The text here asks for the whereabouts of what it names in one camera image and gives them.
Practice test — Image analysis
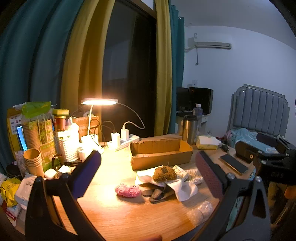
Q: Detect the teal curtain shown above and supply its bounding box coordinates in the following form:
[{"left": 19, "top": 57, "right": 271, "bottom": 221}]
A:
[
  {"left": 169, "top": 5, "right": 185, "bottom": 93},
  {"left": 0, "top": 0, "right": 84, "bottom": 169}
]

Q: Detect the stack of paper cups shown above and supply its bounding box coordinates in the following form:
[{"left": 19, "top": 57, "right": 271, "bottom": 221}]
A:
[{"left": 23, "top": 149, "right": 45, "bottom": 178}]

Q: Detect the brown plush pad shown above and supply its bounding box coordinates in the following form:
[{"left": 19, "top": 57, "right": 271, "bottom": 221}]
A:
[{"left": 153, "top": 166, "right": 177, "bottom": 182}]

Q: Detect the white plastic basket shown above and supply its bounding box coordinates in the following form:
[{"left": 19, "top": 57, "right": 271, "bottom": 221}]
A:
[{"left": 54, "top": 131, "right": 81, "bottom": 163}]

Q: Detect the white power strip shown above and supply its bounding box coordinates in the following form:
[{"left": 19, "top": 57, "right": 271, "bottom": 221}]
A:
[{"left": 107, "top": 134, "right": 140, "bottom": 151}]

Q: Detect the long cardboard box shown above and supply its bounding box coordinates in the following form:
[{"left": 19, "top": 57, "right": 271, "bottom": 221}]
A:
[{"left": 129, "top": 138, "right": 193, "bottom": 171}]

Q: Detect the white cable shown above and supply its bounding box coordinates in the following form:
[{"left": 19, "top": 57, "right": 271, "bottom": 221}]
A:
[{"left": 116, "top": 103, "right": 145, "bottom": 131}]

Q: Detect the black cable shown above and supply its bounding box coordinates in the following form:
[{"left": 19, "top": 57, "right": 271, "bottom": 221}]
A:
[{"left": 88, "top": 119, "right": 116, "bottom": 142}]

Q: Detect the yellow printed box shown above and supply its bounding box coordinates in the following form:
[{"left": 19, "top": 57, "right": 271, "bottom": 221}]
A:
[{"left": 6, "top": 107, "right": 26, "bottom": 160}]

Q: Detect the white packet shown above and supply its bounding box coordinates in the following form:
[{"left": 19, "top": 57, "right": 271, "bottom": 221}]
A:
[{"left": 14, "top": 174, "right": 38, "bottom": 210}]

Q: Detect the printed tissue packet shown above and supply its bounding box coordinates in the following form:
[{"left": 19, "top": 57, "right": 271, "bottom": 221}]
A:
[{"left": 172, "top": 165, "right": 189, "bottom": 179}]

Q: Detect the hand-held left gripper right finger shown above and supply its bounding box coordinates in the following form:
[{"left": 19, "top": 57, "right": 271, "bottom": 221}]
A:
[{"left": 192, "top": 151, "right": 271, "bottom": 241}]

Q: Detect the crumpled white tissue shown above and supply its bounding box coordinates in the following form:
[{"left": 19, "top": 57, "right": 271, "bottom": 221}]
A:
[{"left": 66, "top": 123, "right": 79, "bottom": 139}]

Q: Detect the white desk lamp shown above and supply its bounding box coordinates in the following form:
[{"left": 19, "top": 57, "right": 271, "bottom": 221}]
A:
[{"left": 80, "top": 98, "right": 118, "bottom": 154}]

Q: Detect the pink fluffy pouch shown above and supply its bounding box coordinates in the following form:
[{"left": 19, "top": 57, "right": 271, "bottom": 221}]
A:
[{"left": 115, "top": 184, "right": 141, "bottom": 198}]

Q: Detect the bubble wrap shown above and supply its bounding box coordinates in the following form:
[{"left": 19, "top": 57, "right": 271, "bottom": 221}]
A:
[{"left": 186, "top": 200, "right": 213, "bottom": 227}]

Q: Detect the yellow packet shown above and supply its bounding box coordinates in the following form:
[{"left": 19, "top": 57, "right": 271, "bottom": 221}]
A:
[{"left": 0, "top": 178, "right": 22, "bottom": 207}]

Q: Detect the lit screen device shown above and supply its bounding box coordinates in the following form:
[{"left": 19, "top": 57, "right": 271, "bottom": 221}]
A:
[{"left": 16, "top": 125, "right": 28, "bottom": 151}]

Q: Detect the yellow curtain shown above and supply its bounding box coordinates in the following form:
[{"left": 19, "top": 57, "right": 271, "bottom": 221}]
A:
[
  {"left": 60, "top": 0, "right": 116, "bottom": 121},
  {"left": 154, "top": 0, "right": 173, "bottom": 137}
]

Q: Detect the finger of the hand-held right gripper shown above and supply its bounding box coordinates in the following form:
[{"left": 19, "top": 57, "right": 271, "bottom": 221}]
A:
[
  {"left": 256, "top": 133, "right": 296, "bottom": 151},
  {"left": 235, "top": 141, "right": 286, "bottom": 163}
]

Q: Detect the white towel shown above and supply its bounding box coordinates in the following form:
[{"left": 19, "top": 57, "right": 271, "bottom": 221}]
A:
[
  {"left": 135, "top": 170, "right": 163, "bottom": 186},
  {"left": 166, "top": 179, "right": 198, "bottom": 202}
]

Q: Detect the red jar with yellow lid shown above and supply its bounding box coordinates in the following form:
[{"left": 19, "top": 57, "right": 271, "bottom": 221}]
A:
[{"left": 53, "top": 109, "right": 70, "bottom": 132}]

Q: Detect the white air conditioner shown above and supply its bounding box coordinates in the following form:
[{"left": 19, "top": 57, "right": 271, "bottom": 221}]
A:
[{"left": 193, "top": 41, "right": 232, "bottom": 50}]

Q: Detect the blue blanket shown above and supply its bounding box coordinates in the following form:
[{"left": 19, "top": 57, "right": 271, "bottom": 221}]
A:
[{"left": 228, "top": 127, "right": 279, "bottom": 154}]

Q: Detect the person's right hand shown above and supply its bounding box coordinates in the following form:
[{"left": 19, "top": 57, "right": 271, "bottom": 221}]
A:
[{"left": 284, "top": 185, "right": 296, "bottom": 200}]

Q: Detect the dark round container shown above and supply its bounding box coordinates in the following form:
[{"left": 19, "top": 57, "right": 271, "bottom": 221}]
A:
[{"left": 6, "top": 164, "right": 23, "bottom": 180}]

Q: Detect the grey padded headboard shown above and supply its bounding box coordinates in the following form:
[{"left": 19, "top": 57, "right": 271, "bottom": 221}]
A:
[{"left": 228, "top": 84, "right": 290, "bottom": 149}]

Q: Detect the black phone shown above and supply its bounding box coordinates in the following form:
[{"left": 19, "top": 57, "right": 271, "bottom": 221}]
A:
[{"left": 220, "top": 154, "right": 249, "bottom": 175}]

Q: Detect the yellow tissue pack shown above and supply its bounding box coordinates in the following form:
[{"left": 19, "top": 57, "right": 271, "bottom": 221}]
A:
[{"left": 196, "top": 136, "right": 222, "bottom": 151}]

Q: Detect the black monitor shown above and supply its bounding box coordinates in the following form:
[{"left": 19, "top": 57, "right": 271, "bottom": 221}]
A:
[
  {"left": 189, "top": 87, "right": 214, "bottom": 114},
  {"left": 177, "top": 87, "right": 190, "bottom": 112}
]

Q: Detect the dark window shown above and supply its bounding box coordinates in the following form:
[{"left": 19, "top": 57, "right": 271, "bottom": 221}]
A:
[{"left": 102, "top": 0, "right": 158, "bottom": 139}]

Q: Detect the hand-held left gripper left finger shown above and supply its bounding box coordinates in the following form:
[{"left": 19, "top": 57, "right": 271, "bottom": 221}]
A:
[{"left": 25, "top": 150, "right": 107, "bottom": 241}]

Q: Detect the steel tumbler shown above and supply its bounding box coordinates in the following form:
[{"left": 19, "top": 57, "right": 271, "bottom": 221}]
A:
[{"left": 183, "top": 115, "right": 199, "bottom": 145}]

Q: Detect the bagged paper cups sleeve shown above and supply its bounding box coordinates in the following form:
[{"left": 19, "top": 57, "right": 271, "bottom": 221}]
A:
[{"left": 22, "top": 101, "right": 57, "bottom": 172}]

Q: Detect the brown cardboard box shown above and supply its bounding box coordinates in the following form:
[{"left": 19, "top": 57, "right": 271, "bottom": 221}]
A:
[{"left": 73, "top": 116, "right": 100, "bottom": 142}]

